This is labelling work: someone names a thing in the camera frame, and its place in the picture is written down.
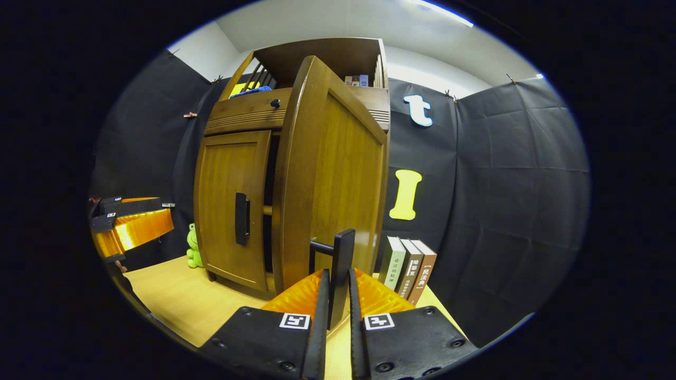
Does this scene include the wooden double-door shoe cabinet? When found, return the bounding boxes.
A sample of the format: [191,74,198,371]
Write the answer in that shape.
[193,37,391,296]

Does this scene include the wooden cabinet drawer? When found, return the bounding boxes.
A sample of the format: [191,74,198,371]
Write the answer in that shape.
[203,86,391,137]

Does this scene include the brown standing book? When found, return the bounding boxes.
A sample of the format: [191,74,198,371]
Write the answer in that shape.
[407,240,438,307]

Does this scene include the blue cloth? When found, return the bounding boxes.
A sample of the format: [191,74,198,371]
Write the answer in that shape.
[229,86,273,99]

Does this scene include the grey standing book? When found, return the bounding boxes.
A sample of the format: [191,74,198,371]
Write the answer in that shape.
[395,239,425,300]

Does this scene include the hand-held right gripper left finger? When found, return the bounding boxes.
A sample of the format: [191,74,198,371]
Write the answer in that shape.
[198,268,331,380]

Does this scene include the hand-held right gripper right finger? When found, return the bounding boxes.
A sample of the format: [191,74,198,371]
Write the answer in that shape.
[348,268,478,380]

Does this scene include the large ceiling light panel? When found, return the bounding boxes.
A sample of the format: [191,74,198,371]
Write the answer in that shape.
[409,0,475,28]

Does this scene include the wooden shoe cabinet door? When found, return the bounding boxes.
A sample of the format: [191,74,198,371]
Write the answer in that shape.
[272,55,390,296]
[193,130,273,292]

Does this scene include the green frog plush toy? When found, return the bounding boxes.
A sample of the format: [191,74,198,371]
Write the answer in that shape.
[186,223,204,269]

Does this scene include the black door handle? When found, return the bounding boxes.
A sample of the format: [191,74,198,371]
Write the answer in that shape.
[309,229,356,330]
[235,193,251,246]

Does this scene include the olive standing book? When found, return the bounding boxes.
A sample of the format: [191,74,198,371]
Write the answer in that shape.
[378,236,407,292]

